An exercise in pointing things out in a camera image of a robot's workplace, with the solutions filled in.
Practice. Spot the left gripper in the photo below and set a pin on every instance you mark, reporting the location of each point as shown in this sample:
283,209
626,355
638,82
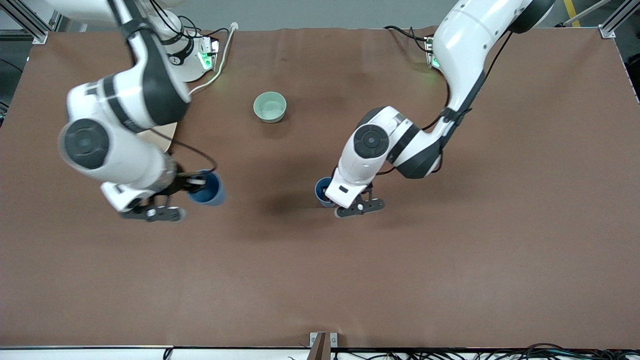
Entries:
326,197

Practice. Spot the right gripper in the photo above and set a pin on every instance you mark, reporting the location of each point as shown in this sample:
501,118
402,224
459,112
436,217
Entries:
178,182

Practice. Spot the blue plastic cup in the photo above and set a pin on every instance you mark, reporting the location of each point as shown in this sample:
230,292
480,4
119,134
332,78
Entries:
210,192
322,192

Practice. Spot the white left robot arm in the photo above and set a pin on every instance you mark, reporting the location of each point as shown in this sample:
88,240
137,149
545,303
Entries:
450,60

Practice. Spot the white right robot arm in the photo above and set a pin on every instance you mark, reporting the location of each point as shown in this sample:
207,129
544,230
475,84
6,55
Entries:
125,100

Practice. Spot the cream white toaster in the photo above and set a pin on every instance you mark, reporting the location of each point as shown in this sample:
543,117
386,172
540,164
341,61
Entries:
162,136

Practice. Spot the brown table cover mat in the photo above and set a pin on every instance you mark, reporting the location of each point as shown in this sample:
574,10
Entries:
320,275

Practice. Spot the mint green bowl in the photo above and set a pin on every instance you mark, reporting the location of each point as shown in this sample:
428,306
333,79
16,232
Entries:
270,107

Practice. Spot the grey metal edge bracket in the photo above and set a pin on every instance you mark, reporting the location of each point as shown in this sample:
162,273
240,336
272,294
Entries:
323,345

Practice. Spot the aluminium frame profile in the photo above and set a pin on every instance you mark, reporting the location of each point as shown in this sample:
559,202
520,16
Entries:
612,22
30,22

